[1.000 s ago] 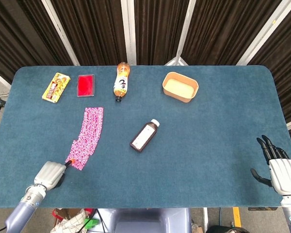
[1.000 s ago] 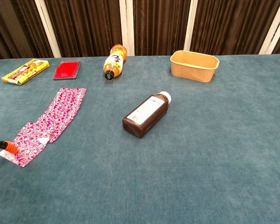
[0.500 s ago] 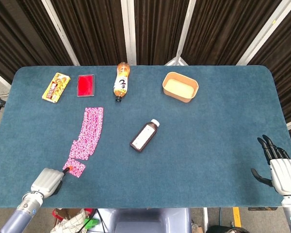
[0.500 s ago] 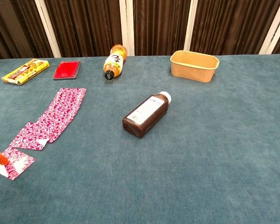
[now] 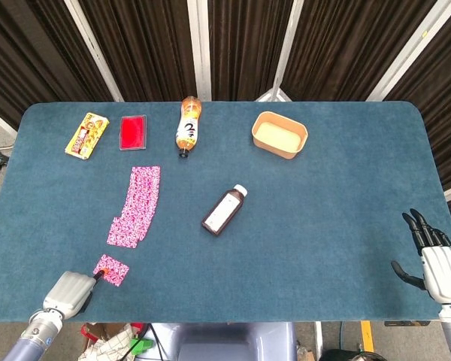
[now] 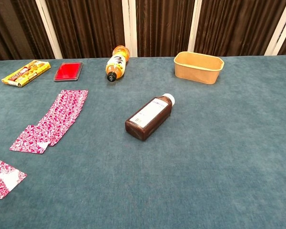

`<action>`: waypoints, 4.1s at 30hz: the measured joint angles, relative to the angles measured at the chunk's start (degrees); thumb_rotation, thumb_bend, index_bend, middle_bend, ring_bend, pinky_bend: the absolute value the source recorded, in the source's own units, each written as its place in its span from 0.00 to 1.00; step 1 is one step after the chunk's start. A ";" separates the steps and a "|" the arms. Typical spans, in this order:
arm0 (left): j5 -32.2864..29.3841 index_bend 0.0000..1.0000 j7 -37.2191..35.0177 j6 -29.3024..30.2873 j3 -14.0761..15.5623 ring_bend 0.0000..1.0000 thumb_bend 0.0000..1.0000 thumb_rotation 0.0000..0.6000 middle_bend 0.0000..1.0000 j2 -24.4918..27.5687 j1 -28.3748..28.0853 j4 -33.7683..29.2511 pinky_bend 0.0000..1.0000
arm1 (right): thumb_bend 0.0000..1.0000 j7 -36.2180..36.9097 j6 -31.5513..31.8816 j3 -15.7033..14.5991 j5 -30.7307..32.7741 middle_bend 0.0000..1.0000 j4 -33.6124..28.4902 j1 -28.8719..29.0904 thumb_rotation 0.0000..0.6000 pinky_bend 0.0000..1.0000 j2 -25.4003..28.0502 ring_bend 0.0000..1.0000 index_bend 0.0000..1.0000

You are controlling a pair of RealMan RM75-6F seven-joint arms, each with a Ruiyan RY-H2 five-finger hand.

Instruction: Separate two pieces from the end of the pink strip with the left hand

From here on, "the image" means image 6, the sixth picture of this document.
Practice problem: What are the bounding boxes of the yellow snack package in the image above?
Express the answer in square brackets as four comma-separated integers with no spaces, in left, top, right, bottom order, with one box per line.
[1,60,51,88]

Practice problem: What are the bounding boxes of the pink white card spread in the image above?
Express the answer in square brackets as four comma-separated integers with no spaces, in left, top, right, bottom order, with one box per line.
[9,89,89,155]

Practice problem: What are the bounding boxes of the pink sachet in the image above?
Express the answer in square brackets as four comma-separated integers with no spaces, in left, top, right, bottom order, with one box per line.
[0,160,28,200]

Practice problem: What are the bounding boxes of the blue felt table cover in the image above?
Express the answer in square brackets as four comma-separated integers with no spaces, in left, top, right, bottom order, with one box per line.
[0,55,286,229]

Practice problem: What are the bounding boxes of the kraft paper food container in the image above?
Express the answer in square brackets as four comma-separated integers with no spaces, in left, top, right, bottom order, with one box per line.
[173,51,225,85]

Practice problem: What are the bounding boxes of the white frame post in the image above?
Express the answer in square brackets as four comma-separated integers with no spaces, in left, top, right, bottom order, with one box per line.
[121,0,138,58]
[35,0,63,60]
[187,0,203,53]
[264,0,286,56]

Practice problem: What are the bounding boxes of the red rectangular box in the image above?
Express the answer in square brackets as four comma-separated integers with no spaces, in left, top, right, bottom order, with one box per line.
[53,61,83,83]

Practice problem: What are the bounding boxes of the brown bottle white cap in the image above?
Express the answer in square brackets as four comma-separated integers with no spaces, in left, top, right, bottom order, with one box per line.
[124,93,176,142]

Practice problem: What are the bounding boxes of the orange drink bottle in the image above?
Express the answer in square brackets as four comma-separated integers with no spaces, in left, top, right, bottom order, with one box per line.
[105,45,131,83]

